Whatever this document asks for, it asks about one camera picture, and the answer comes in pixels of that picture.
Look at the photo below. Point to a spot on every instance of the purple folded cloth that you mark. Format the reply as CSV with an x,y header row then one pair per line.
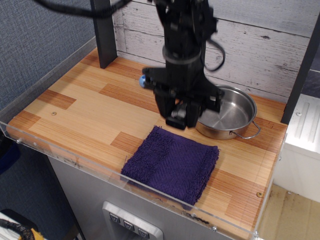
x,y
172,164

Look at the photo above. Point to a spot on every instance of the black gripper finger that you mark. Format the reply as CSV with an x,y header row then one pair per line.
x,y
193,112
166,100

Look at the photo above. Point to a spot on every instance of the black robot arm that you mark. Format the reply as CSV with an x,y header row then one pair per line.
x,y
188,26

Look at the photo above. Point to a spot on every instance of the silver dispenser button panel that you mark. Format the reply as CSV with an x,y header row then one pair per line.
x,y
131,222

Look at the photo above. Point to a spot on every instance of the white aluminium side block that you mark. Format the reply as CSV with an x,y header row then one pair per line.
x,y
298,167

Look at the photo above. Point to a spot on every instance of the silver metal pot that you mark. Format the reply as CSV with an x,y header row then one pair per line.
x,y
235,119

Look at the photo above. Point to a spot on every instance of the blue grey toy scoop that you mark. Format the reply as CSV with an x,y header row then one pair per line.
x,y
142,81

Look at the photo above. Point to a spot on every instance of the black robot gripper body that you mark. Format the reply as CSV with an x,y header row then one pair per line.
x,y
189,82

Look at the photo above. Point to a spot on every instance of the dark grey left post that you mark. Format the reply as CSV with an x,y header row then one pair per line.
x,y
105,40

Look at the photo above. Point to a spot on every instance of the dark grey right post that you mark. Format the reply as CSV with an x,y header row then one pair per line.
x,y
302,73

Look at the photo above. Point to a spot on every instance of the dark grey post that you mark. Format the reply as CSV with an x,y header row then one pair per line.
x,y
105,40
302,73

